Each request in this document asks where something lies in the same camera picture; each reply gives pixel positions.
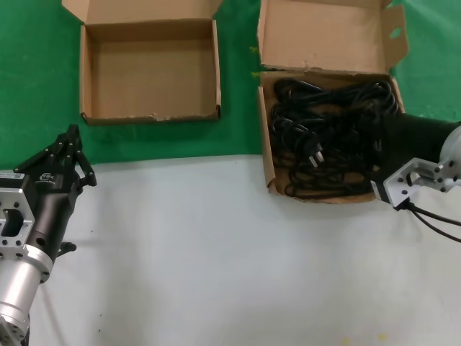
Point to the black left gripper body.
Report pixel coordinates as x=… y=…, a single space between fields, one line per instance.
x=50 y=202

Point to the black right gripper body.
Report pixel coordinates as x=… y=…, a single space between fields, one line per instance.
x=410 y=140

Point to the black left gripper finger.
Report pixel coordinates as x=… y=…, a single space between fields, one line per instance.
x=47 y=155
x=83 y=169

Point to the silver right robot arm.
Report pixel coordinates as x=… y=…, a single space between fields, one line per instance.
x=454 y=147

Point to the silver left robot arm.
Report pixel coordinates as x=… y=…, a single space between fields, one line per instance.
x=18 y=284

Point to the shallow open cardboard box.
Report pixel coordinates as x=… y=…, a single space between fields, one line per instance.
x=144 y=72

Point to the torn open cardboard box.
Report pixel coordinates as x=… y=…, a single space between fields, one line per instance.
x=324 y=36

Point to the small black clamp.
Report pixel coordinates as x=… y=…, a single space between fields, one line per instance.
x=67 y=248

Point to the green cloth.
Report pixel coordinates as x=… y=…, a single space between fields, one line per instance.
x=36 y=72

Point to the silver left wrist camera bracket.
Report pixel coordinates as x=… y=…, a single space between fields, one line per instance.
x=14 y=220

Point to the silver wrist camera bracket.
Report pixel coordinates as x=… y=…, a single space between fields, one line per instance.
x=14 y=220
x=399 y=184

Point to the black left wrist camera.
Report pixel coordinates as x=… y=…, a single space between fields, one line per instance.
x=11 y=176

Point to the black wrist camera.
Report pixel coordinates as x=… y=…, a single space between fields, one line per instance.
x=378 y=191
x=11 y=176

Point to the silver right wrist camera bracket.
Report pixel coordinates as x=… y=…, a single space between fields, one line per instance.
x=399 y=184

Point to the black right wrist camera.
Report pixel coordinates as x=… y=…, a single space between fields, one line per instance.
x=378 y=191

